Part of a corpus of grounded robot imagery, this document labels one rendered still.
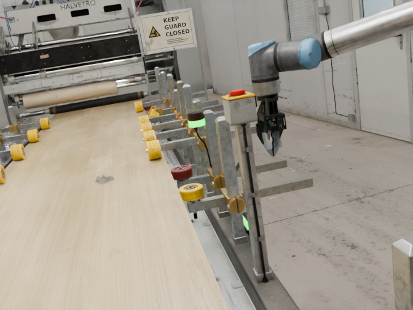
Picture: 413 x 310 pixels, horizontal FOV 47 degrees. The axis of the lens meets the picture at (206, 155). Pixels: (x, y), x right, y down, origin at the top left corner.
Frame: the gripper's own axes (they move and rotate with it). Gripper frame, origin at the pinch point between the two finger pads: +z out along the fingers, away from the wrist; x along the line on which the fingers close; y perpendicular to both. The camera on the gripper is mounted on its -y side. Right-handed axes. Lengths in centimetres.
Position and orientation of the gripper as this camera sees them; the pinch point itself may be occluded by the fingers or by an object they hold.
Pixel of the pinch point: (271, 152)
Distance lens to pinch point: 162.3
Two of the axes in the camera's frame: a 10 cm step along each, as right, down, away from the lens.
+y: 2.0, 2.2, -9.6
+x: 9.7, -2.0, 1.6
